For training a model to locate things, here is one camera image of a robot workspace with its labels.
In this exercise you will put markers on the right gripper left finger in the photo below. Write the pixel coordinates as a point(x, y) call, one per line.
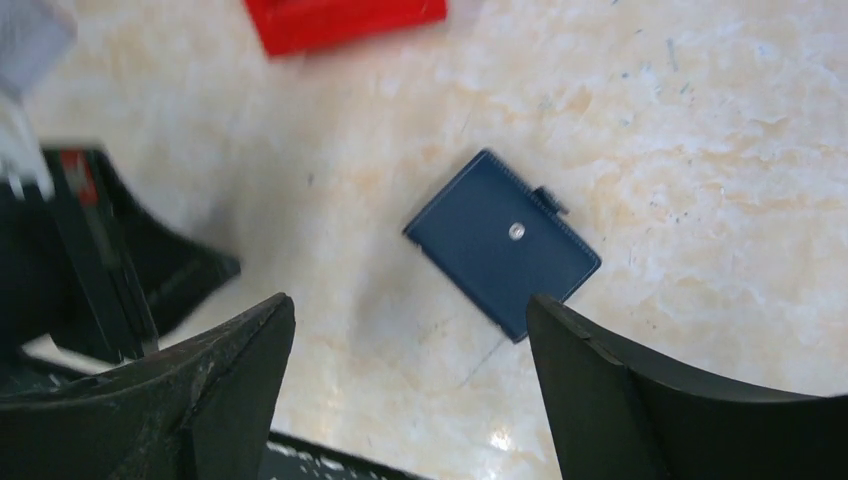
point(200, 409)

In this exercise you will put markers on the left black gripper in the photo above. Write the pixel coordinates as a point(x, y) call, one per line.
point(93, 269)

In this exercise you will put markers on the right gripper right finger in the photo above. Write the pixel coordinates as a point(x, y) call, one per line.
point(620, 410)

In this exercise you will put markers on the navy leather card holder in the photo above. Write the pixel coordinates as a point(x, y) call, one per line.
point(500, 240)

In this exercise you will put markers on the red plastic bin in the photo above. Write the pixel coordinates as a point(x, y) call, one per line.
point(289, 27)

